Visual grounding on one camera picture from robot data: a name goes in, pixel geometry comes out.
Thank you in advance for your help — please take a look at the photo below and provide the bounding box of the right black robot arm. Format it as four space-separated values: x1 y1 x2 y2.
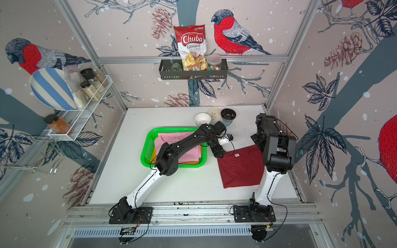
249 113 297 213

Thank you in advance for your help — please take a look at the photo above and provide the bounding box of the pink t-shirt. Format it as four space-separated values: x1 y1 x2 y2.
154 132 202 164

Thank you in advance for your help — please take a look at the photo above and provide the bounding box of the green glass jar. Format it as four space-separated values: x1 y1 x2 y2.
169 63 184 72

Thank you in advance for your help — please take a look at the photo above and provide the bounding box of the white wire wall rack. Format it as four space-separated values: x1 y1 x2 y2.
48 75 113 141

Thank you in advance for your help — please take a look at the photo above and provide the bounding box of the beige and blue plate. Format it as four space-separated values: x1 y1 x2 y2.
207 107 233 127

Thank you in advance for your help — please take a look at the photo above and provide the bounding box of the green plastic basket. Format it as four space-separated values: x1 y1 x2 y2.
141 127 207 168

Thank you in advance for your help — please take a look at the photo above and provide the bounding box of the small white bowl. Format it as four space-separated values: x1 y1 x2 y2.
194 113 212 127

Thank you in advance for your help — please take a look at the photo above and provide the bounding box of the dark red t-shirt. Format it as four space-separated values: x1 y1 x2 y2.
217 145 264 189

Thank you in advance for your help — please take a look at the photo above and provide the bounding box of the Chuba cassava chips bag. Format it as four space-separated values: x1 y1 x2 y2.
174 25 207 71

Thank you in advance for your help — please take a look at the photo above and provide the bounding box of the orange spice jar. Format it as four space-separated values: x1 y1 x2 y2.
44 114 73 135

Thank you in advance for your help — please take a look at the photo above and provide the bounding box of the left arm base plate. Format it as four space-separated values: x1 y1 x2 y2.
109 207 154 224

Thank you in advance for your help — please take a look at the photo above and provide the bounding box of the yellow t-shirt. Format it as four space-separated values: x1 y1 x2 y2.
150 145 202 165

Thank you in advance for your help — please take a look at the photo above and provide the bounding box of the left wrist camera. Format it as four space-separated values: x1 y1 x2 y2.
218 134 234 145

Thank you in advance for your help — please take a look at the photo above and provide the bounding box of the black lid spice jar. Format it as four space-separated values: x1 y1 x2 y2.
80 81 100 101
80 68 105 93

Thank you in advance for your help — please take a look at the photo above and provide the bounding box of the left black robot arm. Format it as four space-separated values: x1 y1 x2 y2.
109 122 234 223

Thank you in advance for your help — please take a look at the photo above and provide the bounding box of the blue striped plate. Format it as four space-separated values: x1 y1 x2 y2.
30 68 77 111

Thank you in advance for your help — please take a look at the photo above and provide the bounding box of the black bowl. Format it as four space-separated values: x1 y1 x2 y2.
221 108 237 122

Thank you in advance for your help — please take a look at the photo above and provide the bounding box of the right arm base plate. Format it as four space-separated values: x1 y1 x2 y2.
231 205 276 223

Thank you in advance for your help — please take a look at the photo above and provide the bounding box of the chrome wire hanger rack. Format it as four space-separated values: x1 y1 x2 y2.
1 133 66 177

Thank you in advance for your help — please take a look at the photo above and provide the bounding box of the black wall shelf basket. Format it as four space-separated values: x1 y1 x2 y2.
159 59 228 80

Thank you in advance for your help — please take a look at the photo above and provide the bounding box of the clear lidded candy jar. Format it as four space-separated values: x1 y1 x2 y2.
207 54 222 71

